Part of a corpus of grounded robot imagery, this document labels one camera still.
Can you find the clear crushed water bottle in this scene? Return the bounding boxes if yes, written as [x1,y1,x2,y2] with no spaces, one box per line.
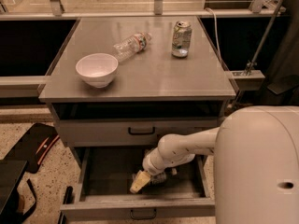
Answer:
[113,32,152,63]

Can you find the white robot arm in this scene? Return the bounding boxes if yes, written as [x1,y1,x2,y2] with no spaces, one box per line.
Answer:
[130,105,299,224]

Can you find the metal rail frame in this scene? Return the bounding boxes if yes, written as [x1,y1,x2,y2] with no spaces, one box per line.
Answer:
[0,0,286,20]

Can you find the white cable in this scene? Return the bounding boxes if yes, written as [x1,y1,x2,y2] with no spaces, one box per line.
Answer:
[204,7,222,63]

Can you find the black orange bag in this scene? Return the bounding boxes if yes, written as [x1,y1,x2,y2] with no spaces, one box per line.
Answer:
[5,123,59,174]

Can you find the black office chair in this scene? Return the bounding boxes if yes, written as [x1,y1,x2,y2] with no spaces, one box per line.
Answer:
[254,0,299,105]

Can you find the green soda can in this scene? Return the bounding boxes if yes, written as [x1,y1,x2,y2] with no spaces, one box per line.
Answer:
[172,21,192,58]

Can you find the open grey drawer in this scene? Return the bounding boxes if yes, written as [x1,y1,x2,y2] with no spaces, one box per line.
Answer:
[61,146,215,221]

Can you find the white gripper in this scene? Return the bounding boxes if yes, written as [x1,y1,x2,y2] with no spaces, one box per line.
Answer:
[130,148,164,193]

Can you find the closed grey drawer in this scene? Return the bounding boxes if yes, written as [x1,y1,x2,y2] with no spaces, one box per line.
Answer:
[55,118,219,147]

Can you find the grey drawer cabinet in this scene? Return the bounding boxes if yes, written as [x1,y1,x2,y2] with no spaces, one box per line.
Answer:
[38,15,237,170]

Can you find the blue labelled plastic bottle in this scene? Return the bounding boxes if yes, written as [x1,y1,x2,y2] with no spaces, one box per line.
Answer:
[146,168,178,186]

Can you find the black box with strap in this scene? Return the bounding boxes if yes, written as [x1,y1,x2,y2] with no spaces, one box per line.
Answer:
[0,160,36,224]

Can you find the white ceramic bowl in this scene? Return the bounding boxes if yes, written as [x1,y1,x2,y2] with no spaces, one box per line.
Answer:
[76,53,119,88]

